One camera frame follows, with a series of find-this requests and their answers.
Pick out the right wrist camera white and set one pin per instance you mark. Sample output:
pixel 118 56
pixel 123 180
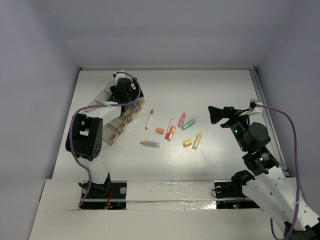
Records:
pixel 255 108

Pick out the white pen magenta cap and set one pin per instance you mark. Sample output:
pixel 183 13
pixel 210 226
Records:
pixel 168 128

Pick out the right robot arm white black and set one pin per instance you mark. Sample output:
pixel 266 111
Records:
pixel 264 182

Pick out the orange eraser cap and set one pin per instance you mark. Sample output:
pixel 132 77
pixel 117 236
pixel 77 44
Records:
pixel 160 131

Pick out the pink highlighter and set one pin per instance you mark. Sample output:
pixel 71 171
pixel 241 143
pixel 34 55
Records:
pixel 182 120

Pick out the white pen red cap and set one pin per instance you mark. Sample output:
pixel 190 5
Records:
pixel 148 119

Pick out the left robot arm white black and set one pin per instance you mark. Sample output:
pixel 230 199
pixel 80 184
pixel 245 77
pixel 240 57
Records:
pixel 84 138

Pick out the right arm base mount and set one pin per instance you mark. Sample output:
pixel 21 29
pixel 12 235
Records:
pixel 229 193

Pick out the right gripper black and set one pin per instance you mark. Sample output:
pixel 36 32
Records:
pixel 216 114

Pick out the green highlighter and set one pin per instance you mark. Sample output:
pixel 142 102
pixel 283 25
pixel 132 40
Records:
pixel 188 124

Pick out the yellow highlighter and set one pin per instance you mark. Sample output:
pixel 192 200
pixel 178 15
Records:
pixel 197 141

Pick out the aluminium rail right edge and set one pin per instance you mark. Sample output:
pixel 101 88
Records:
pixel 274 145

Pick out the clear highlighter orange tip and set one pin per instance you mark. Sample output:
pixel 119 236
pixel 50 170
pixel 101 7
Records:
pixel 151 144

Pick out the yellow cap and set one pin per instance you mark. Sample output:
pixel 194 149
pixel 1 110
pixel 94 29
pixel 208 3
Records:
pixel 187 143

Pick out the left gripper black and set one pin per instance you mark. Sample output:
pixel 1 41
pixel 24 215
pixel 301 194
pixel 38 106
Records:
pixel 120 95

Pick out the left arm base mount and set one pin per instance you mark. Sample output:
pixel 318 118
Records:
pixel 110 195

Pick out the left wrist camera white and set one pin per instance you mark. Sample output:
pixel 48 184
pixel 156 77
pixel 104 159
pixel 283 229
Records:
pixel 119 75

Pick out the clear drawer organizer top compartment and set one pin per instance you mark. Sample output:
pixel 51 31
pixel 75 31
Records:
pixel 140 97

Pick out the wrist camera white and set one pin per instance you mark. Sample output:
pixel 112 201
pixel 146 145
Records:
pixel 119 75
pixel 255 108

